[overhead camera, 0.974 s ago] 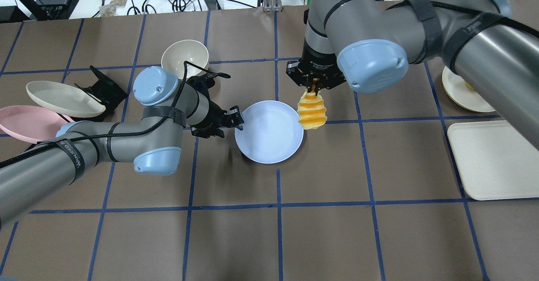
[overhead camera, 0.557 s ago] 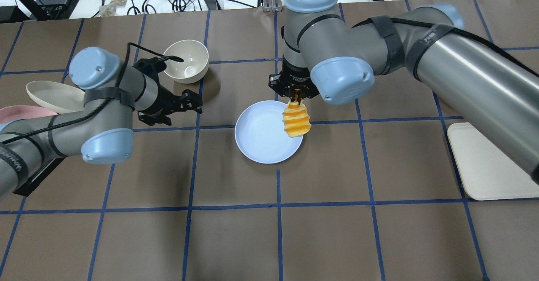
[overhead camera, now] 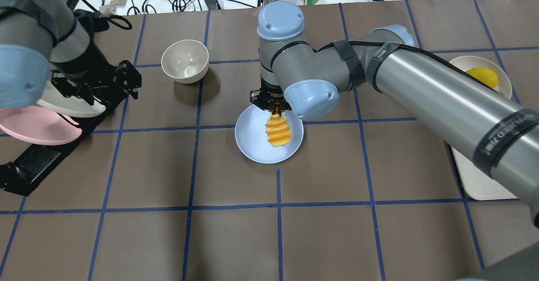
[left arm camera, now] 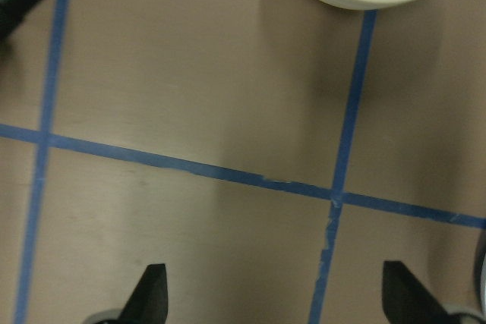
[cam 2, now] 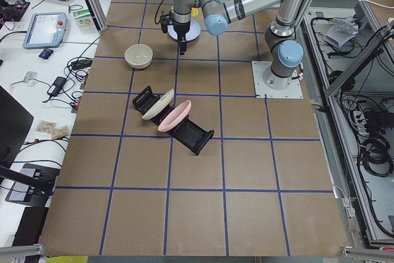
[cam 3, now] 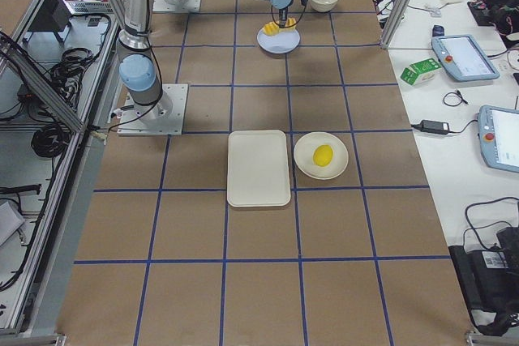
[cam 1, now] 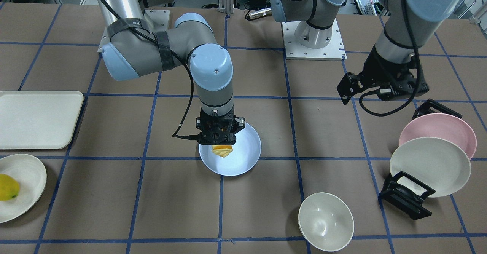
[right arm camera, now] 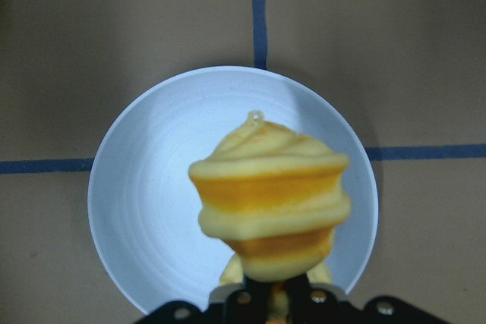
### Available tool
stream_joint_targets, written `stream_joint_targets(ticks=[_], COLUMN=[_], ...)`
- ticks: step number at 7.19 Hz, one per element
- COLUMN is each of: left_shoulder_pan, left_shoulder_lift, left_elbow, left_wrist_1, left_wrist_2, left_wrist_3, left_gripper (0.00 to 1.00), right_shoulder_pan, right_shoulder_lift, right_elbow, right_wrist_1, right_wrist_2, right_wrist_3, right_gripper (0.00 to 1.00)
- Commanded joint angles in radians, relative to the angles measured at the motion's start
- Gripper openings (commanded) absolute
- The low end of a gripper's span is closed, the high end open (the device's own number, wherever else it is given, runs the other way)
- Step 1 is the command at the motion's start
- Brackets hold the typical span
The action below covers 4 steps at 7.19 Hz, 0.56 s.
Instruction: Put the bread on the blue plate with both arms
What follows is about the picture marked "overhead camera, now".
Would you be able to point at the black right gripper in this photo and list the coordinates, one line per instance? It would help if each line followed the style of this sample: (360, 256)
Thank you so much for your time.
(266, 96)

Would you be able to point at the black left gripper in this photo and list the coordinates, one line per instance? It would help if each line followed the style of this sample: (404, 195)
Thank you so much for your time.
(89, 63)

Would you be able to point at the striped bread roll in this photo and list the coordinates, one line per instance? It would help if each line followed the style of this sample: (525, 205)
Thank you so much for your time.
(278, 130)

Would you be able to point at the light blue plate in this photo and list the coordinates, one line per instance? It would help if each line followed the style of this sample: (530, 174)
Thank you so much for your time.
(251, 137)

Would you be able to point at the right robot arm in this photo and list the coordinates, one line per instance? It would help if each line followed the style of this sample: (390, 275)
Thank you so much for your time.
(499, 136)

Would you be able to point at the white plate in rack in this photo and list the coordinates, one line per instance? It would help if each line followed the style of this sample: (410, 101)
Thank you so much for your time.
(53, 100)

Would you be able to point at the pink plate in rack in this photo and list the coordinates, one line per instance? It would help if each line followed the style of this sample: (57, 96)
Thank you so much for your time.
(38, 125)

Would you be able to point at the black plate rack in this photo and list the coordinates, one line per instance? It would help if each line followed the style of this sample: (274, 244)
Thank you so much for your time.
(26, 172)

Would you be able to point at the round white plate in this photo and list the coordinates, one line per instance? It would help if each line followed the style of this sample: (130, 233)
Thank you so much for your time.
(468, 62)

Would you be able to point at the white ceramic bowl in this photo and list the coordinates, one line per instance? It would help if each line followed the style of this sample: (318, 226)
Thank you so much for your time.
(186, 61)

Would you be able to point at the yellow lemon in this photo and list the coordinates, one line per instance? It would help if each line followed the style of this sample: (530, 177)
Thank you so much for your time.
(485, 76)

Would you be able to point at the white rectangular tray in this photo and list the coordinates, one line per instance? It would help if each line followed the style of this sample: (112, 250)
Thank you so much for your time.
(475, 184)

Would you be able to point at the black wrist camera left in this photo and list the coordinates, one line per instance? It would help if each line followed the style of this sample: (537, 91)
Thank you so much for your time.
(99, 22)

